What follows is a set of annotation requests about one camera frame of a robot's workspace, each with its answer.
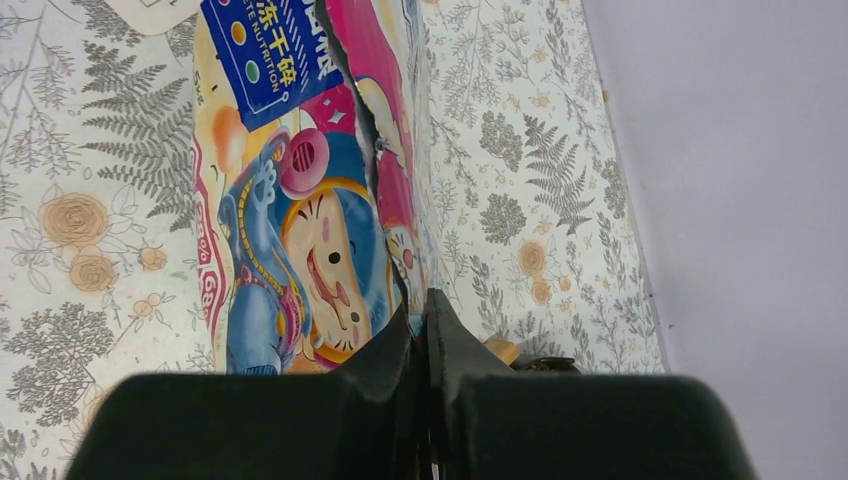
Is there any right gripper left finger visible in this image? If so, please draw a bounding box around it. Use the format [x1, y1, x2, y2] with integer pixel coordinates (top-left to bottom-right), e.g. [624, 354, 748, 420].
[67, 311, 420, 479]

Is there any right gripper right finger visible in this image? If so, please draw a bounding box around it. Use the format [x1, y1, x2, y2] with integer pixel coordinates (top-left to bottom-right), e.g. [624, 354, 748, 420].
[425, 289, 755, 479]

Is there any pink blue pet food bag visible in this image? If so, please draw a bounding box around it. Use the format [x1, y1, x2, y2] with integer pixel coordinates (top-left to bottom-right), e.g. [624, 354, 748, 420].
[192, 1, 435, 375]

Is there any floral table mat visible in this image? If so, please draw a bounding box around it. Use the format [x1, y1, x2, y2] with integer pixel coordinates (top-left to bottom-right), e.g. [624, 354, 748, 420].
[1, 1, 664, 479]

